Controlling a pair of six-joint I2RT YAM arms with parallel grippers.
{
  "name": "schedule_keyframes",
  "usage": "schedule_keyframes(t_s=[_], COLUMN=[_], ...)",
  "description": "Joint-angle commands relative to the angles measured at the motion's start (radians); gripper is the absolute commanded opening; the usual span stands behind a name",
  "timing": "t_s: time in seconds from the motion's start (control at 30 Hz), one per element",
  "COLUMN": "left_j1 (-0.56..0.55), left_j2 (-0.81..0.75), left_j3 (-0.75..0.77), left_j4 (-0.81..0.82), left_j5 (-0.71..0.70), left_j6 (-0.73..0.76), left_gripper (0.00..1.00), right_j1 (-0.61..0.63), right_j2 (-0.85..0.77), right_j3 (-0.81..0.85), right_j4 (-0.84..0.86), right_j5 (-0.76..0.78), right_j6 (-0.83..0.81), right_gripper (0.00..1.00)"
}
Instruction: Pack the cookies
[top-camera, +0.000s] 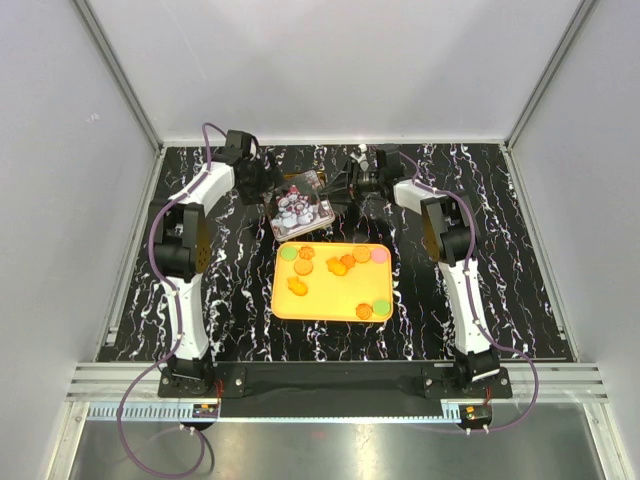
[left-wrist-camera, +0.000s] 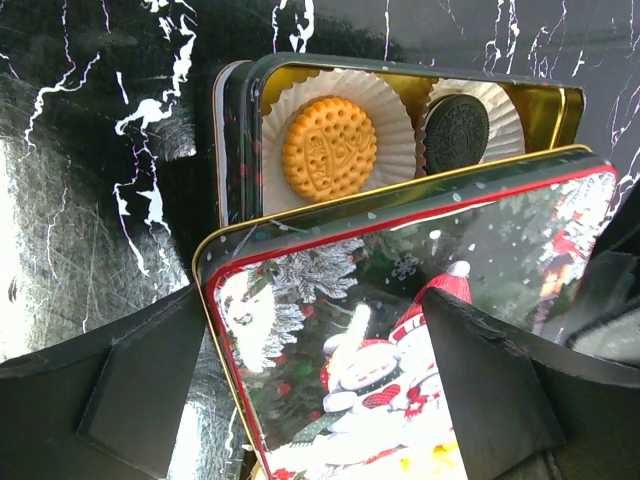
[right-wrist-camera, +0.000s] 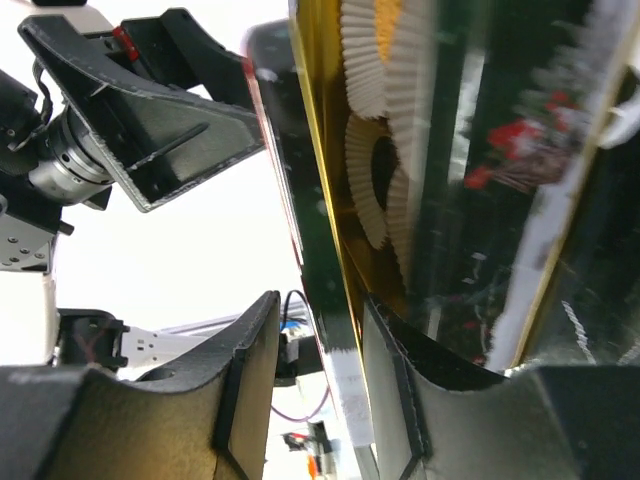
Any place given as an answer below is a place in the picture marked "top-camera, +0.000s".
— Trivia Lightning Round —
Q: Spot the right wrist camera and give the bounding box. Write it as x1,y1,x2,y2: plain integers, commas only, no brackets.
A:
350,144,370,172

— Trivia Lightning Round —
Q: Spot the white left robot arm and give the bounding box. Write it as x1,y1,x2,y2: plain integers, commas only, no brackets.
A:
147,130,284,396

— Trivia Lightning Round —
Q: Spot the aluminium frame rail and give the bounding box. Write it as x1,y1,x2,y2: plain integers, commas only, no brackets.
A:
65,361,608,403

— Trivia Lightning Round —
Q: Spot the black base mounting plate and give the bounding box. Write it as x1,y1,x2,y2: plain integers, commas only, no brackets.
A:
158,361,513,419

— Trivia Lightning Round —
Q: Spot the gold tin lid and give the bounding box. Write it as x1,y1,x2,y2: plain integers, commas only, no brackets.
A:
263,170,335,242

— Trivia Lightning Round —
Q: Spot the green sandwich cookie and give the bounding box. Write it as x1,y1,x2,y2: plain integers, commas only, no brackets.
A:
279,246,298,261
372,299,392,317

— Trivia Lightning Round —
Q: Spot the orange swirl cookie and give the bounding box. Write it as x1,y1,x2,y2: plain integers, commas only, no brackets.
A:
356,303,373,320
298,245,315,260

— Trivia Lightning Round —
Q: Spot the pink sandwich cookie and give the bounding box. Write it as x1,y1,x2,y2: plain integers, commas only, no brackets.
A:
371,247,389,264

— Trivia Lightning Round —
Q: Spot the orange round waffle cookie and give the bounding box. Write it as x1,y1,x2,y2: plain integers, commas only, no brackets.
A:
352,245,371,263

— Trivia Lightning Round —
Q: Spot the control board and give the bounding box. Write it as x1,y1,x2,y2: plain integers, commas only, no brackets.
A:
460,404,493,424
192,403,220,419

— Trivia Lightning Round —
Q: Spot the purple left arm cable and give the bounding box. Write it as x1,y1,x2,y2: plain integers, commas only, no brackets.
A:
115,122,215,475

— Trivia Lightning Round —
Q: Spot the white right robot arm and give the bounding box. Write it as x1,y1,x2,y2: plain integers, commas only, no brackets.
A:
321,146,500,397

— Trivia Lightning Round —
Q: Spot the left control board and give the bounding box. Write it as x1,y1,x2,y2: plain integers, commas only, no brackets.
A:
192,403,220,419

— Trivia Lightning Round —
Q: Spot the right control board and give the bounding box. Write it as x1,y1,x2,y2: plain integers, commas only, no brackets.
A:
460,404,493,424

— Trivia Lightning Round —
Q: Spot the yellow plastic tray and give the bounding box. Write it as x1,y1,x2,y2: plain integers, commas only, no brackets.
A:
271,242,394,323

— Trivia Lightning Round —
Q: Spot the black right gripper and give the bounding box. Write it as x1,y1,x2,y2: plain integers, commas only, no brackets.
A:
319,160,383,208

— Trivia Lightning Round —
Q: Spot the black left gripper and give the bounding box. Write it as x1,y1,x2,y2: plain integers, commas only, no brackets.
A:
238,151,289,205

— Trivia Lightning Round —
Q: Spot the orange cat cookie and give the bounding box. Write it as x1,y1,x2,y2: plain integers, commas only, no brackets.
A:
326,257,348,276

